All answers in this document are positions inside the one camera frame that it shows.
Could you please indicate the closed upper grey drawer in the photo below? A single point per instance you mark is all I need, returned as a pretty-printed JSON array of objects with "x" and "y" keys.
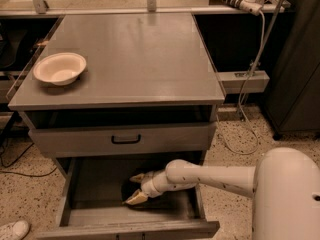
[{"x": 96, "y": 141}]

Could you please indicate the black drawer handle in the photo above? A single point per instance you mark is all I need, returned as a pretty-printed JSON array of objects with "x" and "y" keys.
[{"x": 124, "y": 140}]

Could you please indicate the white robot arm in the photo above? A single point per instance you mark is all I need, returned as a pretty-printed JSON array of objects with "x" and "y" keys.
[{"x": 284, "y": 187}]

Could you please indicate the white sneaker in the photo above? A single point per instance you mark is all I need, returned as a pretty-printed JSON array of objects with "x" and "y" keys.
[{"x": 14, "y": 230}]

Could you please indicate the grey metal drawer cabinet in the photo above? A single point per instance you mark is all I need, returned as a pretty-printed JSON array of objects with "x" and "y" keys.
[{"x": 142, "y": 69}]

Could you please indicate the dark green sponge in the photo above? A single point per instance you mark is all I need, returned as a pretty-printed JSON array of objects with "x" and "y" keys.
[{"x": 128, "y": 188}]

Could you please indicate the dark grey cabinet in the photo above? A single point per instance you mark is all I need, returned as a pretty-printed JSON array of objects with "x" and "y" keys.
[{"x": 292, "y": 98}]

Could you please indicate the white paper bowl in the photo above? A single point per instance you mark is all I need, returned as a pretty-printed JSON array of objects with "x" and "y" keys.
[{"x": 60, "y": 69}]

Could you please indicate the metal back shelf frame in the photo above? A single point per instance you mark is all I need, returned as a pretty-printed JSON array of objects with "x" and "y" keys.
[{"x": 100, "y": 4}]

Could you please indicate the open middle grey drawer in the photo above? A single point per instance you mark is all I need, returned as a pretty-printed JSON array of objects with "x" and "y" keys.
[{"x": 92, "y": 208}]

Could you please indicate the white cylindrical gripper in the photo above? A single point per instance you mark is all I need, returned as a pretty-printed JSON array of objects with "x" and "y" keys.
[{"x": 147, "y": 184}]

